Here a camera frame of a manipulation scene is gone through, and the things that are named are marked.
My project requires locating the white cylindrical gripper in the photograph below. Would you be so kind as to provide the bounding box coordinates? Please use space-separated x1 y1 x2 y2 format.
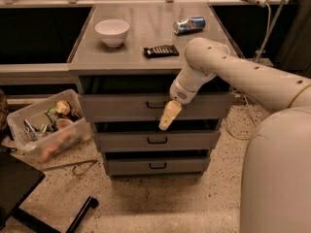
158 64 216 131

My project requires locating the grey top drawer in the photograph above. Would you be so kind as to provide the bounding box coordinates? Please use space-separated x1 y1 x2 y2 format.
79 75 234 122

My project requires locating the grey drawer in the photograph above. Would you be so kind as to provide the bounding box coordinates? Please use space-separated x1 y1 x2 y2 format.
103 150 210 176
94 119 220 152
79 75 234 122

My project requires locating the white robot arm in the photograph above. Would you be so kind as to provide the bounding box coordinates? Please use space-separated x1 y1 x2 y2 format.
158 38 311 233

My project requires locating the grey middle drawer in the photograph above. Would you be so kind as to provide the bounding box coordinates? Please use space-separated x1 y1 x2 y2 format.
94 119 220 152

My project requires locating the grey drawer cabinet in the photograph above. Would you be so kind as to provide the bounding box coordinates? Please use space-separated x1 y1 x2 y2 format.
66 2 245 179

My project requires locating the grey bottom drawer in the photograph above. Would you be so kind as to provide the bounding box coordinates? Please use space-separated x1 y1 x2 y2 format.
103 150 210 176

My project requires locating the black snack bar wrapper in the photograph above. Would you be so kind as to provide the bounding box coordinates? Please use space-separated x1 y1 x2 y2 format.
144 45 179 58

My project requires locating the crushed blue soda can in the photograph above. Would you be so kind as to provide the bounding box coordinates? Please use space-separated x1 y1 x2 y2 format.
173 17 206 35

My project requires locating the white bowl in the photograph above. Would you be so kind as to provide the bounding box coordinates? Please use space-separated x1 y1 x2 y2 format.
95 19 130 48

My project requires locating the metal rod on floor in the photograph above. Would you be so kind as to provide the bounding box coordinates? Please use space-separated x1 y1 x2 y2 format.
42 159 97 176

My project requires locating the clear plastic storage bin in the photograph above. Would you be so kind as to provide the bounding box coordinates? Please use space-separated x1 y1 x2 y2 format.
7 89 91 162

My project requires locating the black chair base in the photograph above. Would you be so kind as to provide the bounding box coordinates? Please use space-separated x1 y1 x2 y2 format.
0 150 99 233

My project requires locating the white cable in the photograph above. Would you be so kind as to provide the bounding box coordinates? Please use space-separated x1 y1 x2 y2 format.
225 2 272 141

